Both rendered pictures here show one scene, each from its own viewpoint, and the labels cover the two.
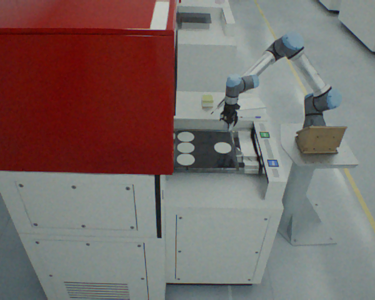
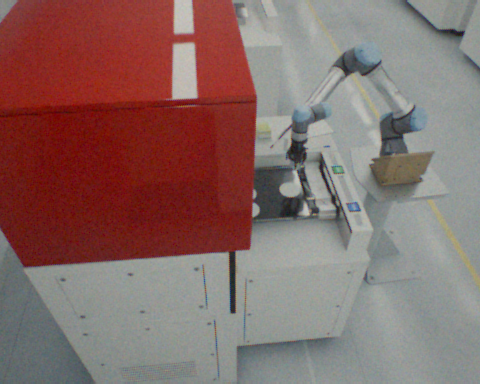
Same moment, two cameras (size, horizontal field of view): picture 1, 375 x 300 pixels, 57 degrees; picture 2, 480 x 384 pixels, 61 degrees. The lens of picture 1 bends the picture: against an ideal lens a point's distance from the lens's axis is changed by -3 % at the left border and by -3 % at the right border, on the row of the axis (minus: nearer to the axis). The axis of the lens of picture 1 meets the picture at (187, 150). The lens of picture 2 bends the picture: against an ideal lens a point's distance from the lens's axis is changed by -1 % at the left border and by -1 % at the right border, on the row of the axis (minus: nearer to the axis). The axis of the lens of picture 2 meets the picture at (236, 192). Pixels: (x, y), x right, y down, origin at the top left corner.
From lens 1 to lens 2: 30 cm
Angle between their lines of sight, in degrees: 7
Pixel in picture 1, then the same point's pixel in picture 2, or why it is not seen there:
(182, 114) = not seen: hidden behind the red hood
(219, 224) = (295, 282)
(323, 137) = (406, 165)
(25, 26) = (58, 102)
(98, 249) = (160, 332)
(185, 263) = (256, 325)
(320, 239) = (401, 274)
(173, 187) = not seen: hidden behind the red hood
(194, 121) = not seen: hidden behind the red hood
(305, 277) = (389, 321)
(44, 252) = (93, 342)
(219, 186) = (292, 238)
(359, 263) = (449, 299)
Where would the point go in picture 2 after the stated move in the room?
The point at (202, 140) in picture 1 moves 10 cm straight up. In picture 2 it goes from (264, 182) to (264, 167)
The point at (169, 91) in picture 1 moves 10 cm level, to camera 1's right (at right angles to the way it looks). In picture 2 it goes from (249, 164) to (285, 162)
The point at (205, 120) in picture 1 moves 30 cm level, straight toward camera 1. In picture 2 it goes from (265, 156) to (269, 196)
